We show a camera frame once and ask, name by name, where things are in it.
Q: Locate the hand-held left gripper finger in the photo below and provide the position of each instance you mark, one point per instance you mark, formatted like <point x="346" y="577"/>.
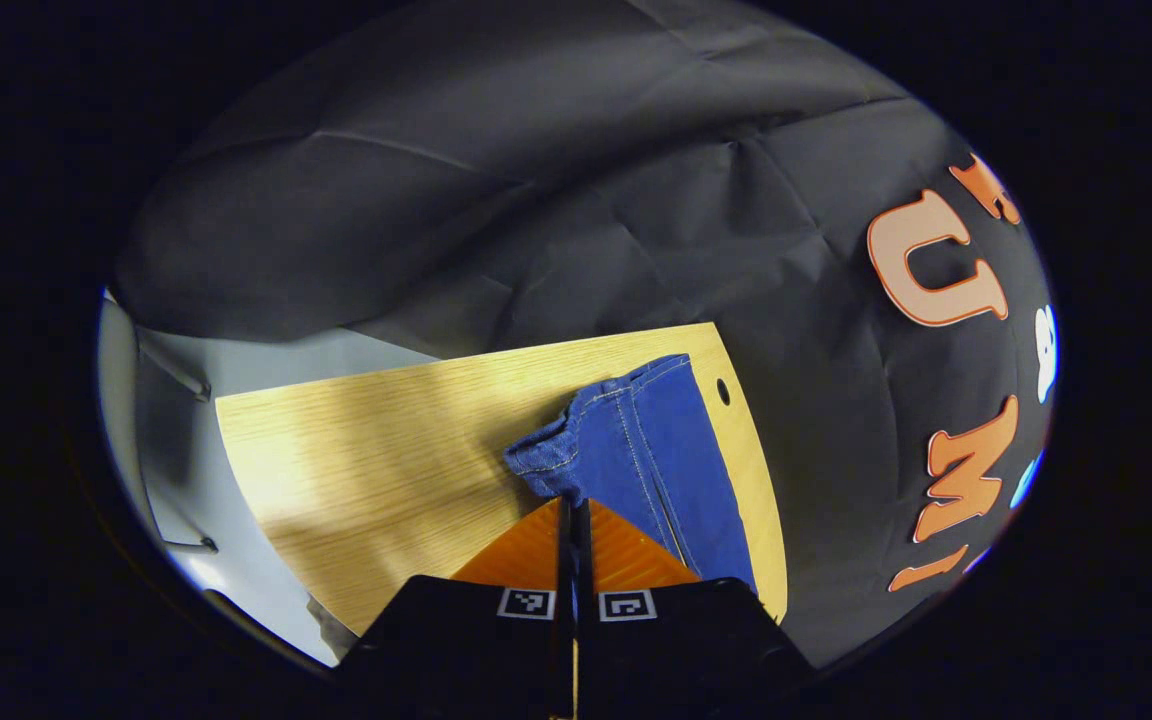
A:
<point x="565" y="570"/>
<point x="584" y="570"/>

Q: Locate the blue jeans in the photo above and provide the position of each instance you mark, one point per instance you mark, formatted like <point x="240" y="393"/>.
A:
<point x="656" y="440"/>

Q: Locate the black backdrop cloth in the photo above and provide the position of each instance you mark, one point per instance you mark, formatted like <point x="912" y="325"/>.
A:
<point x="536" y="200"/>

